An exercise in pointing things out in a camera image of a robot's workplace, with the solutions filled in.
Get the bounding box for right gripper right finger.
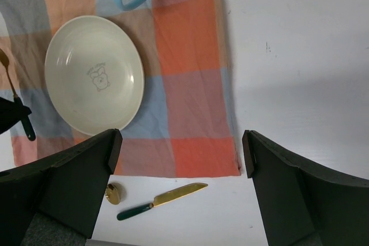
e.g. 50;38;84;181
242;130;368;245

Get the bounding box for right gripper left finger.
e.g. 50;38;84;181
1;129;122;245

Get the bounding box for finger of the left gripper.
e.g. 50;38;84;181
0;97;32;135

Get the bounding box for gold fork green handle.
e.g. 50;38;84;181
1;50;36;141

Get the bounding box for gold spoon green handle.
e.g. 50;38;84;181
105;183;126;205

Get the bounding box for cream ceramic plate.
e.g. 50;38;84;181
44;16;145;135

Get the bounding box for checkered orange blue cloth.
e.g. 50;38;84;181
1;0;240;177

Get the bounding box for gold knife green handle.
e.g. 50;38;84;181
116;183;208;221

